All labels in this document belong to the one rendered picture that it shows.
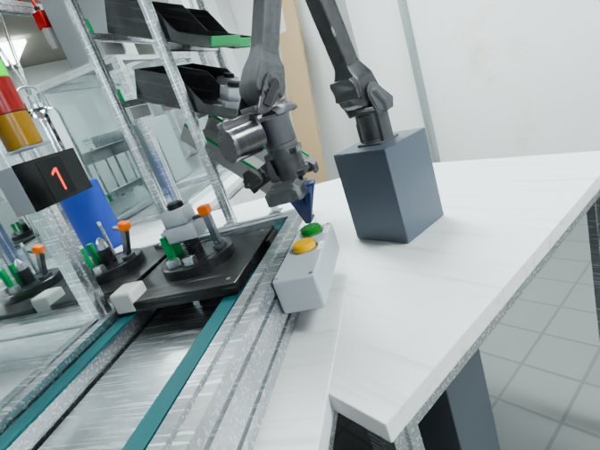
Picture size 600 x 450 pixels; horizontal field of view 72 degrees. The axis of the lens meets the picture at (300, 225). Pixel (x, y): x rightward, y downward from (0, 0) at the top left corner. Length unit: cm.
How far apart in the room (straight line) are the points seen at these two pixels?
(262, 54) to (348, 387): 51
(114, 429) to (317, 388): 25
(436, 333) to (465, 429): 60
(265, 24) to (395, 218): 43
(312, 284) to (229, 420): 23
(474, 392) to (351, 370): 64
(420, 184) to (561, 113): 229
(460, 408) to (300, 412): 64
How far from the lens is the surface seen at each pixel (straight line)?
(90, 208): 173
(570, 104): 310
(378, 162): 82
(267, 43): 74
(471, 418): 120
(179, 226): 78
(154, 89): 110
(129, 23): 112
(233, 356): 51
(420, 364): 56
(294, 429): 54
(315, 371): 60
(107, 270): 97
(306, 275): 62
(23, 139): 73
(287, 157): 72
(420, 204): 89
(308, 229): 76
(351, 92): 83
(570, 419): 168
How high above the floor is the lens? 122
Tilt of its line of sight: 18 degrees down
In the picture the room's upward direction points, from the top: 19 degrees counter-clockwise
